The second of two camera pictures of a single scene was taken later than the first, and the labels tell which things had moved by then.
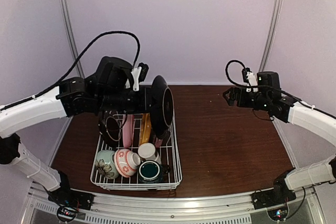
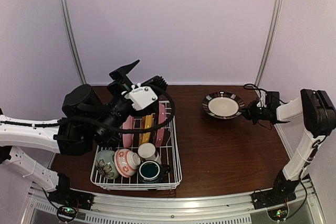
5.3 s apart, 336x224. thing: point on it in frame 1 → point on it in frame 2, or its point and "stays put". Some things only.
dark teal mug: [150, 171] stays put
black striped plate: [161, 106] → [223, 105]
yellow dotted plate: [145, 135] stays put
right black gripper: [241, 102] → [249, 112]
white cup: [148, 151] stays put
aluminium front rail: [41, 209] stays put
